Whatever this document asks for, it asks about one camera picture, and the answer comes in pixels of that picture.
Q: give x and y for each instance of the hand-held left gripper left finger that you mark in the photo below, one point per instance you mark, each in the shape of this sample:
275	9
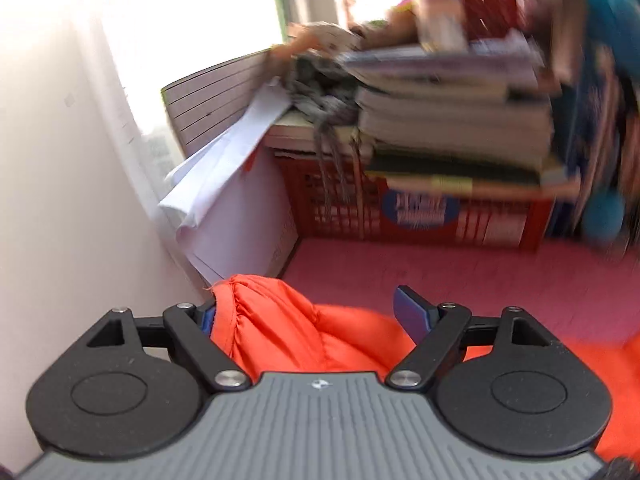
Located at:
206	321

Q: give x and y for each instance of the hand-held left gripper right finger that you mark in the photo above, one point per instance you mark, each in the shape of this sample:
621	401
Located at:
412	315

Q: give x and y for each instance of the orange down jacket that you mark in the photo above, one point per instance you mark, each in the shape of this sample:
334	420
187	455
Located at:
300	330

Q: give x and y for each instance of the red crate with blue sticker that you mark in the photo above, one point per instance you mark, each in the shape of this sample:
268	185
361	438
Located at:
480	225

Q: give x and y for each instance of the white paper sheets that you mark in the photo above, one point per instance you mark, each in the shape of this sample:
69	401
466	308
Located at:
225	170

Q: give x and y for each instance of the stack of magazines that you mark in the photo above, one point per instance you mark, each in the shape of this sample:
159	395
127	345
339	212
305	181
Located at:
450	110

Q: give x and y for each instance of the lined cardboard sheet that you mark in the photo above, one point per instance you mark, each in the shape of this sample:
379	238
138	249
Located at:
210	95

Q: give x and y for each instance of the small red basket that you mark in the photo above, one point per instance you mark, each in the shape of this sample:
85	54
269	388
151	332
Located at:
480	5

